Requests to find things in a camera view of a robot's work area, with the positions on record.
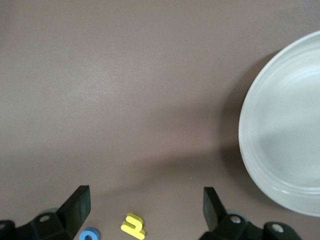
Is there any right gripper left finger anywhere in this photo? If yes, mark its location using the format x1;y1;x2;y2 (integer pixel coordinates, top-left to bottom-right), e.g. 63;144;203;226
0;185;91;240

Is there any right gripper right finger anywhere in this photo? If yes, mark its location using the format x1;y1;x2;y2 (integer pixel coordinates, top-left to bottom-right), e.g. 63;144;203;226
199;186;301;240

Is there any blue foam letter o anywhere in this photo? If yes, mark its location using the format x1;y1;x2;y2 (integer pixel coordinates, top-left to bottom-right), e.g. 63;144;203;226
78;226;100;240

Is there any yellow foam letter h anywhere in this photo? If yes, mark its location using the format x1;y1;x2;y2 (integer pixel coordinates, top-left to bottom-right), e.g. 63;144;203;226
120;212;147;240

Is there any beige ceramic plate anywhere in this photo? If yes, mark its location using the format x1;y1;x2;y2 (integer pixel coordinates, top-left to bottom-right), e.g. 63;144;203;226
238;29;320;218

